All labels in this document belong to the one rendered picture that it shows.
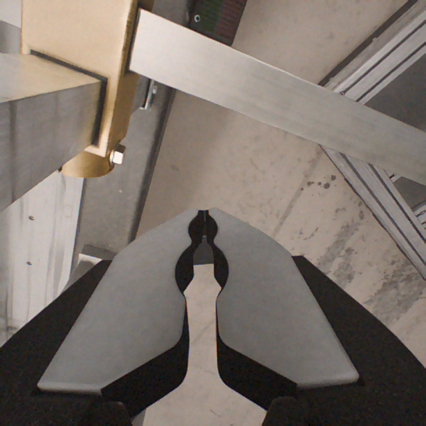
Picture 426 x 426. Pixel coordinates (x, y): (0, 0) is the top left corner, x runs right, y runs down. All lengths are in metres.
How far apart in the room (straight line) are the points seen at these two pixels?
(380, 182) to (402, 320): 1.13
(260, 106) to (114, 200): 0.26
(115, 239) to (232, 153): 0.74
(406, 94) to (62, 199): 0.91
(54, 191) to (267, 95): 0.41
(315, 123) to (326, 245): 1.23
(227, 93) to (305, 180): 1.03
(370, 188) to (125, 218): 0.82
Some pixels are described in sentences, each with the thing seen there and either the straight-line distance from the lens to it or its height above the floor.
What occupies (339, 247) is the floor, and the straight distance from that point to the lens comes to 1.44.
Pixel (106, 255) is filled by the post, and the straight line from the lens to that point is 0.43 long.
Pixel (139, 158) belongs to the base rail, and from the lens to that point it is 0.36.
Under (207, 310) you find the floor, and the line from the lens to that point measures 1.57.
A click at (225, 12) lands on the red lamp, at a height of 0.70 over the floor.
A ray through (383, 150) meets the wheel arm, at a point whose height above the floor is 0.86.
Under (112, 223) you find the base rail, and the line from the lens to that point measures 0.41.
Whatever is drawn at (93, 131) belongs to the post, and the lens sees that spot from 0.17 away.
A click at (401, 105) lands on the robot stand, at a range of 1.00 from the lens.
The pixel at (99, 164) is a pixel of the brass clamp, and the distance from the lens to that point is 0.19.
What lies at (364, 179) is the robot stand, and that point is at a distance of 1.01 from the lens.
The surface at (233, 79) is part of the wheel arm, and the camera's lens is 0.17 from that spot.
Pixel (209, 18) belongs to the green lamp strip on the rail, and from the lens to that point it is 0.33.
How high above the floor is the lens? 1.03
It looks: 61 degrees down
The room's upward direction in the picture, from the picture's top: 177 degrees clockwise
